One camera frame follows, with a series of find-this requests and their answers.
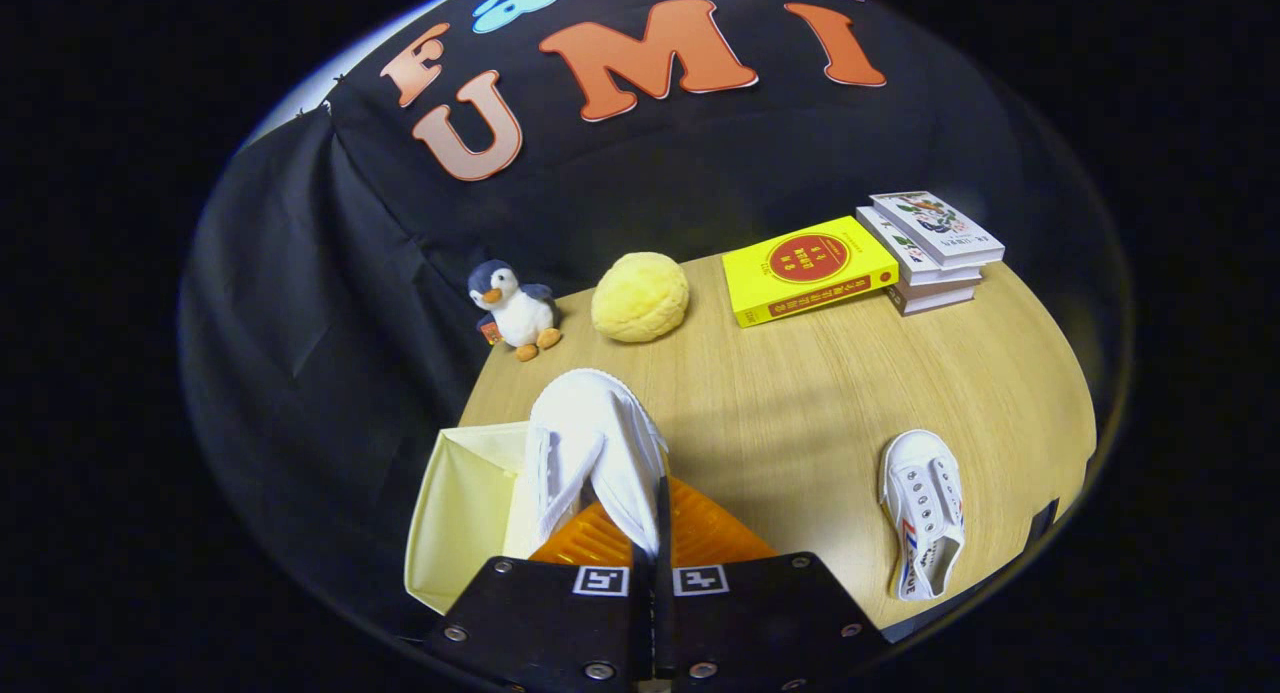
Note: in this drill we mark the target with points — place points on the white canvas shoe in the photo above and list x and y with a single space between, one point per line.
925 513
600 423

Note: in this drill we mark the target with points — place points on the penguin plush toy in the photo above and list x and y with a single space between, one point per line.
520 313

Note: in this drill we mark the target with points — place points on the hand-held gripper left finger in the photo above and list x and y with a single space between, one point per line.
540 613

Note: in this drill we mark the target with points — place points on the black plastic object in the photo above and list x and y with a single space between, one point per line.
1042 523

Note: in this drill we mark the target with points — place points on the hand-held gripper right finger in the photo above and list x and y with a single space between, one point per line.
663 613

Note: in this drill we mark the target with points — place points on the white book with illustrated cover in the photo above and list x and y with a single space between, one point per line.
930 223

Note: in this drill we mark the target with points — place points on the cream fabric storage box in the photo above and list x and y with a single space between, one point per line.
460 513

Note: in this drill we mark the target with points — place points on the yellow bread-shaped plush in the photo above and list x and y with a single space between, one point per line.
640 298

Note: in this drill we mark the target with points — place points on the yellow book with red circle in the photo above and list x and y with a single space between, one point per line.
800 273

